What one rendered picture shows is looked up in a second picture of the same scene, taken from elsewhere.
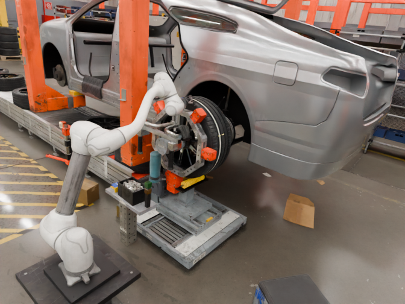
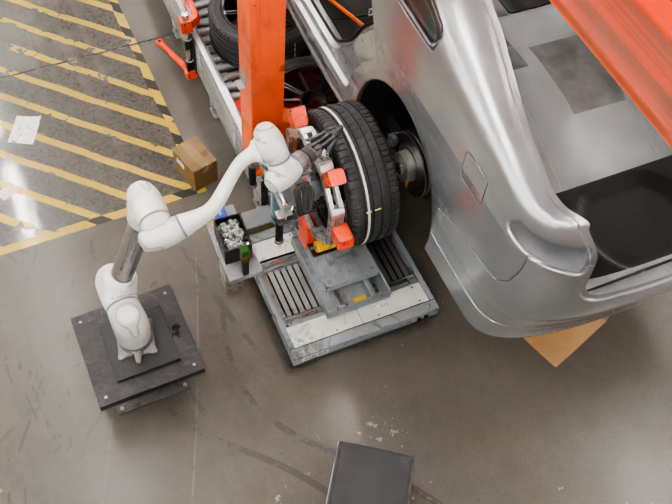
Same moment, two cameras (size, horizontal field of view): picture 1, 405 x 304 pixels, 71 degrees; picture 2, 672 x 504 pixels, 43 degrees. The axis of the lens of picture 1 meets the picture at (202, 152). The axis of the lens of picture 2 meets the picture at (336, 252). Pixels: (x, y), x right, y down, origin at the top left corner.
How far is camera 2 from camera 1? 2.41 m
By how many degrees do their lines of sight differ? 37
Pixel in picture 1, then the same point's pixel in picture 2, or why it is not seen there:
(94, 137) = (146, 229)
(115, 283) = (170, 373)
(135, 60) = (257, 42)
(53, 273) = (106, 336)
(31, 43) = not seen: outside the picture
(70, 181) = (125, 253)
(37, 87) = not seen: outside the picture
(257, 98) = (442, 178)
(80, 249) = (129, 333)
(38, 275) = (93, 330)
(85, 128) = (139, 208)
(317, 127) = (496, 282)
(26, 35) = not seen: outside the picture
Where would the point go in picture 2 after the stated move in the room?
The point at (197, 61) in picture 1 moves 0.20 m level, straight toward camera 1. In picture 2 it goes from (382, 45) to (362, 74)
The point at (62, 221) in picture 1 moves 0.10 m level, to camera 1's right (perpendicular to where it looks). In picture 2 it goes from (117, 289) to (135, 299)
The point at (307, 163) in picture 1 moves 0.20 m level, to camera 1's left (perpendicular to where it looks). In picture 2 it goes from (483, 315) to (440, 294)
